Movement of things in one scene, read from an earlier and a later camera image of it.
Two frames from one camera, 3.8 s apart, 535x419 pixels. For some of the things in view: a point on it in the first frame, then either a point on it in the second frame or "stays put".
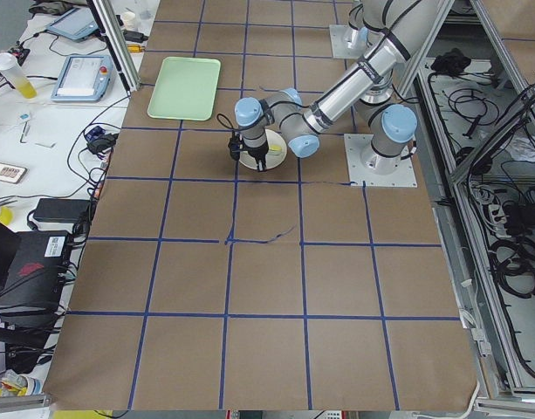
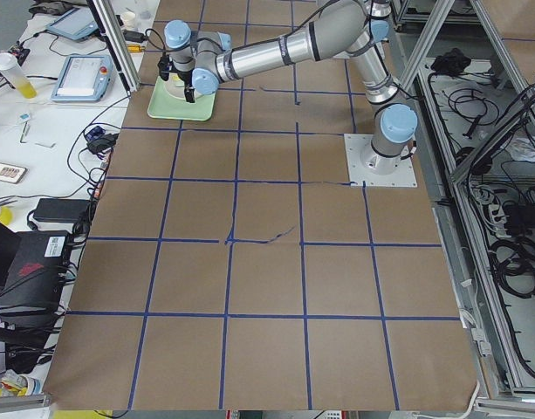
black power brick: (62, 209) stays put
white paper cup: (128, 19) stays put
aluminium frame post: (126, 66) stays put
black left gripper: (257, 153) -> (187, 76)
